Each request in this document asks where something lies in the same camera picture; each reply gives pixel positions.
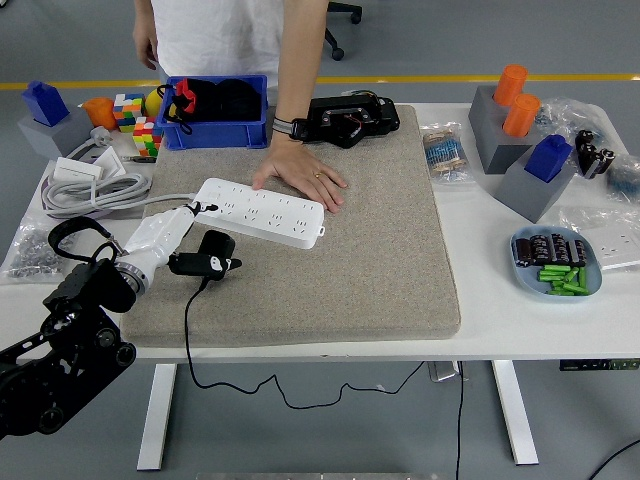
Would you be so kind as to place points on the person's left forearm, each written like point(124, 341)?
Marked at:
point(297, 65)

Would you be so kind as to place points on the white table leg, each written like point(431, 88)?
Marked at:
point(155, 420)
point(515, 415)

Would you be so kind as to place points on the black electronic device housing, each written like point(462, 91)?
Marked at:
point(350, 115)

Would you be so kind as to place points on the pile of green cylinders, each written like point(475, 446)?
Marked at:
point(562, 280)

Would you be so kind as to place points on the grey two-hole cylinder holder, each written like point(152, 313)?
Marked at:
point(487, 130)

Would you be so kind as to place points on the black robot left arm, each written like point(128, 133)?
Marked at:
point(75, 300)

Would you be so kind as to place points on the striped wristband with watch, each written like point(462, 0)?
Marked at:
point(282, 125)

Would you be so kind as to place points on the person's left hand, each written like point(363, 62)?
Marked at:
point(295, 167)

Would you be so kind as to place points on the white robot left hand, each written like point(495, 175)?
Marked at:
point(160, 235)

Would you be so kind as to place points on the bag of metal screws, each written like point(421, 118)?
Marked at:
point(30, 250)

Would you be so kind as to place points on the slim black tool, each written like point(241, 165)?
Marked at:
point(142, 159)

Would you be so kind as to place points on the grey single-slot block holder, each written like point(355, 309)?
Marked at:
point(45, 137)
point(525, 195)

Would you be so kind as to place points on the black plug adapter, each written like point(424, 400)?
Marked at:
point(217, 242)

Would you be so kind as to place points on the black office chair base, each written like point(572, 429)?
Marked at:
point(338, 52)

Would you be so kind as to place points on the black cylindrical capacitor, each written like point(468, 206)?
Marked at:
point(577, 252)
point(560, 247)
point(525, 252)
point(541, 247)

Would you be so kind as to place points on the orange plastic cylinder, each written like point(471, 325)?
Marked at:
point(100, 112)
point(520, 117)
point(510, 85)

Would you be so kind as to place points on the black pouch with red toggle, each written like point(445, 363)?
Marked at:
point(197, 100)

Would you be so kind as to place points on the white wall socket panel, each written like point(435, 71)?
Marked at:
point(617, 250)

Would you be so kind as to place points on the yellow ball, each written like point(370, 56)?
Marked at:
point(152, 102)

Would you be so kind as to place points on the black cloth pouch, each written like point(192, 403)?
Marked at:
point(235, 100)

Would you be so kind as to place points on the person's torso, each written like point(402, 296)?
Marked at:
point(225, 40)

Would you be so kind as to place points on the light blue plate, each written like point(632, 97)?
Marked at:
point(525, 285)

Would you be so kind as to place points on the bag of black capacitors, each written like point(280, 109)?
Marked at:
point(590, 155)

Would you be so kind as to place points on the bag of blue resistors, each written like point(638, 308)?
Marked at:
point(625, 175)

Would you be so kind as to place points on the grey metal box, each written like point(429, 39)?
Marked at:
point(442, 372)

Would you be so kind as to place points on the blue plastic bin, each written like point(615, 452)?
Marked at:
point(215, 135)

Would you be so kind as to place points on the crumpled clear plastic bag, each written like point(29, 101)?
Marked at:
point(565, 112)

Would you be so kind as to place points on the black table control panel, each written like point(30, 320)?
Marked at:
point(600, 365)

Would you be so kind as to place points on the person's right hand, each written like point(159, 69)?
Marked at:
point(146, 47)

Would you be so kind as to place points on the blue plastic block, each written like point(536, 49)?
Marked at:
point(547, 157)
point(45, 105)

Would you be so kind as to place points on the grey-brown foam mat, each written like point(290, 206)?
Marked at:
point(325, 280)

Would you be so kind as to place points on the white power strip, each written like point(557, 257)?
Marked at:
point(280, 217)

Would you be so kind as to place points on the bag of taped resistors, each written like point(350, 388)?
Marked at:
point(445, 155)

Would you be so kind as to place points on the person's right forearm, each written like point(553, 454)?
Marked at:
point(143, 15)

